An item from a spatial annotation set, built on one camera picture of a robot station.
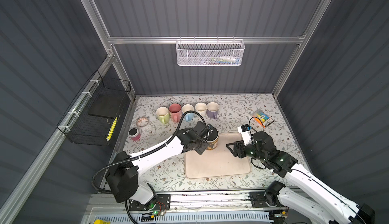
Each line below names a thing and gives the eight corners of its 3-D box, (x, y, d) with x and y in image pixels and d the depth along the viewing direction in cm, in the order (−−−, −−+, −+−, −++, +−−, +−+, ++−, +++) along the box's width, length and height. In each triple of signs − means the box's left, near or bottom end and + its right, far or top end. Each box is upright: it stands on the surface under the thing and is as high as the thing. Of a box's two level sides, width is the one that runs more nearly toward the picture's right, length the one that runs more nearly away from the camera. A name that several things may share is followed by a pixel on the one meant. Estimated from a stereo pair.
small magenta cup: (129, 140, 97) (126, 136, 93) (132, 131, 101) (129, 127, 97) (139, 140, 97) (136, 136, 93) (141, 131, 101) (139, 127, 97)
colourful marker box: (264, 128, 103) (265, 126, 102) (252, 117, 109) (253, 115, 108) (272, 122, 106) (273, 120, 104) (260, 112, 112) (261, 110, 111)
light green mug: (164, 128, 103) (162, 120, 95) (158, 117, 109) (155, 109, 101) (174, 124, 105) (172, 115, 98) (167, 113, 111) (165, 104, 104)
